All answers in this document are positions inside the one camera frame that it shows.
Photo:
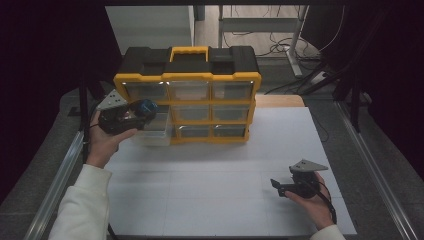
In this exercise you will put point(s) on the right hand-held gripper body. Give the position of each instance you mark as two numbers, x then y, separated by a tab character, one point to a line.
305	186

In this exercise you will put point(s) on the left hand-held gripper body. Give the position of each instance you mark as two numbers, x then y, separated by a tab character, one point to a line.
116	120

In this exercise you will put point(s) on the small blue plastic box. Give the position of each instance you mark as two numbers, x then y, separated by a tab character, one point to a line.
148	106

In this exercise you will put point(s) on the clear plastic drawer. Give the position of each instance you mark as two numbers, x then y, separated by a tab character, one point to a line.
160	133

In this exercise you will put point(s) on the yellow black drawer organizer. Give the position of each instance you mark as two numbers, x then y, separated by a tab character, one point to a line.
186	65

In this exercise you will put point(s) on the person's right hand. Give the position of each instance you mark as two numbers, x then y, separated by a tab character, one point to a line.
315	208

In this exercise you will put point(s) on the person's left hand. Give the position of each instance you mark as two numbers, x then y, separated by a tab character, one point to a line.
103	146

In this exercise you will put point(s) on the black stand leg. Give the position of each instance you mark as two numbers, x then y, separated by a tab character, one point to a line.
83	100
355	106

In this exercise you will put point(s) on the grid of clear drawers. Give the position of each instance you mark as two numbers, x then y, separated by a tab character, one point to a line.
200	112

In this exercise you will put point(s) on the white table mat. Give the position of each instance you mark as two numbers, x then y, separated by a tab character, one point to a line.
226	200

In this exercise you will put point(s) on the wooden board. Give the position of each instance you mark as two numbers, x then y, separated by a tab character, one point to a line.
280	101

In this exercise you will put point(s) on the white cabinet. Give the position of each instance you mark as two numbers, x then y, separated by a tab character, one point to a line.
150	28

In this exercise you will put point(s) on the dark curtain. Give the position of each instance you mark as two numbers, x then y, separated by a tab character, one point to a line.
393	83
40	83

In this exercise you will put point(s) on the white power strip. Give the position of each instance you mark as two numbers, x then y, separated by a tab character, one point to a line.
319	77

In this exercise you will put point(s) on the aluminium frame rail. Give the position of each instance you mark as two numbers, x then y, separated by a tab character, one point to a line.
376	173
56	186

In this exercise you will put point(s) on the white metal desk frame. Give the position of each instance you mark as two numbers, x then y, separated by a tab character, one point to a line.
260	25

